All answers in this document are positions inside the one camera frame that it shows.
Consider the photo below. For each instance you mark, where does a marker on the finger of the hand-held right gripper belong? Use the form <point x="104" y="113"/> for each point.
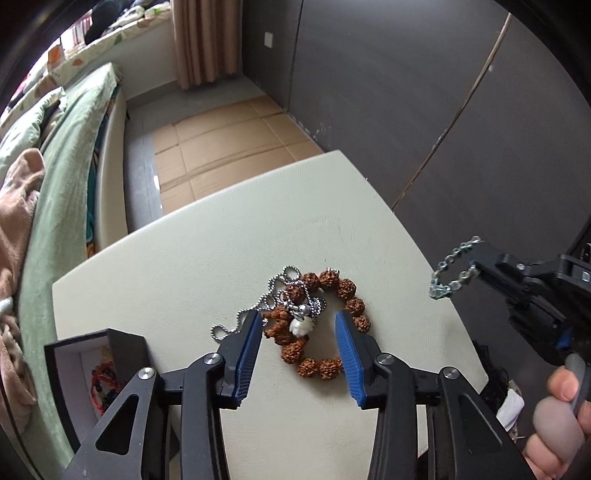
<point x="503" y="263"/>
<point x="531" y="309"/>

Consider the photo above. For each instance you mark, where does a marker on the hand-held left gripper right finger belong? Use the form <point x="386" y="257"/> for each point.
<point x="348" y="360"/>

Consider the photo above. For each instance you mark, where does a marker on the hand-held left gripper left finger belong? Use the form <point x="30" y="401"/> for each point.
<point x="247" y="355"/>

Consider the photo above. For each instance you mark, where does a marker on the black jewelry box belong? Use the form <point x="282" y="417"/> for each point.
<point x="124" y="346"/>

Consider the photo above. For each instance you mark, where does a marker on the person's right hand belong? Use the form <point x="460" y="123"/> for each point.
<point x="561" y="383"/>

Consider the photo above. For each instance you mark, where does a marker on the crumpled white paper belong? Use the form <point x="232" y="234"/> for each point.
<point x="510" y="408"/>

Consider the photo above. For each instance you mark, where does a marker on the dark grey wardrobe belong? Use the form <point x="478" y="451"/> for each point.
<point x="392" y="92"/>

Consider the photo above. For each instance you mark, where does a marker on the cardboard floor sheet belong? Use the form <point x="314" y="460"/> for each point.
<point x="231" y="147"/>

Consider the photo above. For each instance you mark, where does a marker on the bed with green sheet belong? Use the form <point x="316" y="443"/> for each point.
<point x="60" y="184"/>

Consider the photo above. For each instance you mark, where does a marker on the pink plush blanket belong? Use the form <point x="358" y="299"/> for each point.
<point x="14" y="221"/>

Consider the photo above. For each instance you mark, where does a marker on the green floral quilt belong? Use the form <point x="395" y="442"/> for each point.
<point x="27" y="129"/>

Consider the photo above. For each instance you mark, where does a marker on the pink curtain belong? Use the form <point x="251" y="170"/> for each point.
<point x="207" y="41"/>

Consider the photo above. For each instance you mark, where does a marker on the floral windowsill cushion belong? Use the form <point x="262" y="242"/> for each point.
<point x="111" y="46"/>

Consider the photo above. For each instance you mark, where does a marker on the small orange box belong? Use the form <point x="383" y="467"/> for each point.
<point x="56" y="56"/>

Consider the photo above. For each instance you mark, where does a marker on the row of books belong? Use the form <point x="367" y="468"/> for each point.
<point x="76" y="34"/>

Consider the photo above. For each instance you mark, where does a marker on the black garment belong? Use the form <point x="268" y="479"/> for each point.
<point x="104" y="21"/>

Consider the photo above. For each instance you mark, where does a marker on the white wall socket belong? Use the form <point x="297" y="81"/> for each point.
<point x="268" y="39"/>

